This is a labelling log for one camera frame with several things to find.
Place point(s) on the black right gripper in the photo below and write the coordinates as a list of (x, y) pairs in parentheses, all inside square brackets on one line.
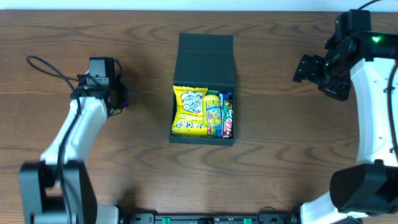
[(311, 70)]

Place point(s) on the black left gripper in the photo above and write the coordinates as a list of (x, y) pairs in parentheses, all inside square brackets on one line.
[(118, 94)]

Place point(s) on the purple Dairy Milk bar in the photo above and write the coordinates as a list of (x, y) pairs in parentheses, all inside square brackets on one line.
[(124, 105)]

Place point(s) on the yellow Hacks candy bag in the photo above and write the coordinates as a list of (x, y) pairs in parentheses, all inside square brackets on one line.
[(188, 120)]

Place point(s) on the green red KitKat Milo bar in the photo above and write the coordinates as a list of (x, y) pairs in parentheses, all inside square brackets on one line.
[(227, 119)]

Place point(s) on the blue Oreo cookie pack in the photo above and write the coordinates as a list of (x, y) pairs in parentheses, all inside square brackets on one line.
[(219, 128)]

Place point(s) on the yellow Mentos gum bottle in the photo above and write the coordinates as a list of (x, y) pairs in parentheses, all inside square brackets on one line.
[(212, 110)]

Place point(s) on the dark green box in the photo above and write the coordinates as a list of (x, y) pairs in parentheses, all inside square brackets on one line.
[(206, 60)]

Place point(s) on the green Haribo gummy bag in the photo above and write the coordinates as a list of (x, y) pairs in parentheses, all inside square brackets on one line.
[(211, 130)]

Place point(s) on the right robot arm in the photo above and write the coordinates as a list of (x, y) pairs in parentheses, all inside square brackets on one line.
[(365, 61)]

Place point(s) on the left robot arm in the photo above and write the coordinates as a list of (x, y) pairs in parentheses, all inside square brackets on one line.
[(57, 188)]

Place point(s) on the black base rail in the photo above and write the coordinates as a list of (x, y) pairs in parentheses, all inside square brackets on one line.
[(149, 218)]

